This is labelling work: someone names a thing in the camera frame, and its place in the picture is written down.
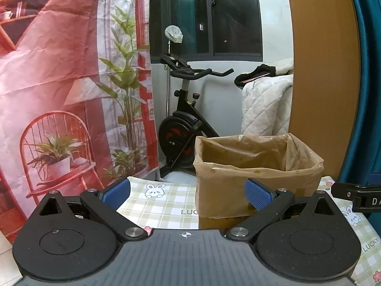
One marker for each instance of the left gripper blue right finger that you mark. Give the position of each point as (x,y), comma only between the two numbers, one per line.
(257,194)

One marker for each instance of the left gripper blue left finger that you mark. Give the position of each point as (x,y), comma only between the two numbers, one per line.
(115,194)

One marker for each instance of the teal curtain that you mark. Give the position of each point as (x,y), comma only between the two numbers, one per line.
(363,152)

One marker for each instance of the cardboard box with plastic liner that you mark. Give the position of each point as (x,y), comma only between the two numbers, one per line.
(224,164)

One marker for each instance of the black exercise bike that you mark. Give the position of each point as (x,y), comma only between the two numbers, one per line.
(178,131)

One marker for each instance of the red printed backdrop cloth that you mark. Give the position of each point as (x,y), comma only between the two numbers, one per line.
(77,108)

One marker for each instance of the white quilted blanket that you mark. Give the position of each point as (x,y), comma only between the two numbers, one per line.
(266,102)

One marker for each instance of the black garment on blanket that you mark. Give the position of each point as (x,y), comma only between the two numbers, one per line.
(261,71)

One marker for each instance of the dark window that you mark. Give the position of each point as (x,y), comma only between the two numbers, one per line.
(206,30)

